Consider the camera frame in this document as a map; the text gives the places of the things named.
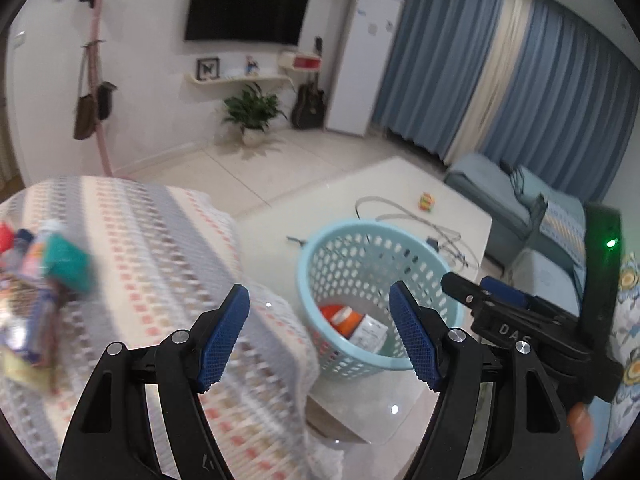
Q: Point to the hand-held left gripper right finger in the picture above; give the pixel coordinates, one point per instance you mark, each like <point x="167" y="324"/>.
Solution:
<point x="412" y="330"/>

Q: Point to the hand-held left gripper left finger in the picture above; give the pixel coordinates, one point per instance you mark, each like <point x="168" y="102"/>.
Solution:
<point x="225" y="330"/>

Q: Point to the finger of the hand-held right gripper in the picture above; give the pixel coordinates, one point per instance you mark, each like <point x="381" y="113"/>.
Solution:
<point x="500" y="315"/>
<point x="502" y="288"/>

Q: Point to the white carton box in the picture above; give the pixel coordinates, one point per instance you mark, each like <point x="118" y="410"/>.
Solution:
<point x="370" y="332"/>

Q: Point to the orange and white bottle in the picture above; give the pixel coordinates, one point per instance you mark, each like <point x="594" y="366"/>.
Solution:
<point x="340" y="317"/>

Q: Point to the light blue plastic basket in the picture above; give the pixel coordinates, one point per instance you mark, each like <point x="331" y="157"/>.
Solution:
<point x="350" y="260"/>

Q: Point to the teal packet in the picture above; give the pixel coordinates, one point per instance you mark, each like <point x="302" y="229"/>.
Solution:
<point x="67" y="262"/>

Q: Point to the brown snack packet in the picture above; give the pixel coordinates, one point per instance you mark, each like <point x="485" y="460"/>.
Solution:
<point x="25" y="320"/>

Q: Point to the blue white orange packet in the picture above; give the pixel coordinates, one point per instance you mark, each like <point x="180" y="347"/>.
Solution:
<point x="35" y="252"/>

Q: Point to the yellow packet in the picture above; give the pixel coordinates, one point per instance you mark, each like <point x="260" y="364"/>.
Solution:
<point x="22" y="372"/>

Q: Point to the red packet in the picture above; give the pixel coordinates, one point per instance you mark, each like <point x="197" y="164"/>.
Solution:
<point x="5" y="237"/>

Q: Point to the person's right hand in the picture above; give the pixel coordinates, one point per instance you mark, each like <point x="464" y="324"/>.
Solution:
<point x="580" y="427"/>

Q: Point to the floral cushion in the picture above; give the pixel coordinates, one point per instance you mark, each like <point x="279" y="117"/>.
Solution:
<point x="625" y="320"/>

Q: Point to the small colourful toy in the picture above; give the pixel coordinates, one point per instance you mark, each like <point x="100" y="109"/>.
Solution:
<point x="426" y="201"/>

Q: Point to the striped woven blanket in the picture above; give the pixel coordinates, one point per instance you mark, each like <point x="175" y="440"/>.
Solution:
<point x="150" y="240"/>

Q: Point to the blue curtain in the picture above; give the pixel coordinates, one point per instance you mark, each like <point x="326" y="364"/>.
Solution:
<point x="565" y="100"/>
<point x="440" y="50"/>

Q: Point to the beige curtain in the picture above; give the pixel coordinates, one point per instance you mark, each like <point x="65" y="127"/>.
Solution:
<point x="495" y="75"/>

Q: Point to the pink coat rack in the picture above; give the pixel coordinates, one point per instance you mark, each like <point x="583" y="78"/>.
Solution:
<point x="103" y="152"/>

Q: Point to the potted green plant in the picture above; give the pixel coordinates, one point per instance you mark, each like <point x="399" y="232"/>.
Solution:
<point x="252" y="110"/>

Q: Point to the dark acoustic guitar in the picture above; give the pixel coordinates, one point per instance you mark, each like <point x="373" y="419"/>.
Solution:
<point x="307" y="105"/>

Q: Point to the brown hanging bag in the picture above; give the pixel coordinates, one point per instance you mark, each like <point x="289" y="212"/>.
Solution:
<point x="85" y="117"/>

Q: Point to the black hanging bag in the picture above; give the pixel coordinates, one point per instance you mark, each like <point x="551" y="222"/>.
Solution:
<point x="106" y="100"/>

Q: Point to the small figurine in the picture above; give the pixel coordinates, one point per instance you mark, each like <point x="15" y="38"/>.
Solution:
<point x="251" y="66"/>

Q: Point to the white refrigerator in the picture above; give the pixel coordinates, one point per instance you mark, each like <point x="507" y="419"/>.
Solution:
<point x="362" y="60"/>

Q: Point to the white wall shelf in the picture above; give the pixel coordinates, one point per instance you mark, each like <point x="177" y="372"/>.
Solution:
<point x="235" y="81"/>

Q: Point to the black picture frame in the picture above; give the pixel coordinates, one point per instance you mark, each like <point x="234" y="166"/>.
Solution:
<point x="208" y="68"/>

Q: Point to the pink white wall box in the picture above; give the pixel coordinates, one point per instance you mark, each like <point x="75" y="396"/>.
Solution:
<point x="305" y="62"/>

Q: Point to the black wall television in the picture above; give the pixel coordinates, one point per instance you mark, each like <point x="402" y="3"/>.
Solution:
<point x="245" y="5"/>

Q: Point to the white light switch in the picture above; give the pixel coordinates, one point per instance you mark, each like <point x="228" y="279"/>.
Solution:
<point x="18" y="38"/>

